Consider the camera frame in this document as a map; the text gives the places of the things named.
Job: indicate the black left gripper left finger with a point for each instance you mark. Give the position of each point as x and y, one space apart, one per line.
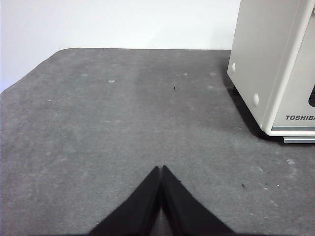
137 214

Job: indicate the metal crumb tray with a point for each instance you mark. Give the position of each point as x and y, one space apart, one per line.
300 140

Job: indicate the cream Toshiba toaster oven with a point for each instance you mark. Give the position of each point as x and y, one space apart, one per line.
261 49

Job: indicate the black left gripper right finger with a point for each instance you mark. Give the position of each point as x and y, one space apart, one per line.
187 214

